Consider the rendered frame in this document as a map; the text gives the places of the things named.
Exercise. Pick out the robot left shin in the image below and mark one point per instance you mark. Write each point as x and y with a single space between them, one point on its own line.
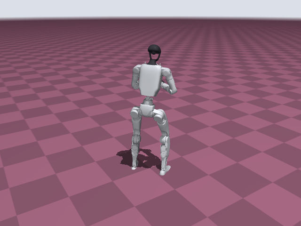
135 151

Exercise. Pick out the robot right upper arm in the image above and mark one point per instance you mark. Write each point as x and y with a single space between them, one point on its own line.
166 72

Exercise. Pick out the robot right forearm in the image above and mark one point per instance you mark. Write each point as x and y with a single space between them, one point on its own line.
165 86

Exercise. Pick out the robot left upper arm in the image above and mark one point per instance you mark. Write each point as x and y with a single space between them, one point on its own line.
135 77

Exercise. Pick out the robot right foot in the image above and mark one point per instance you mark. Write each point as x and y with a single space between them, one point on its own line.
162 172

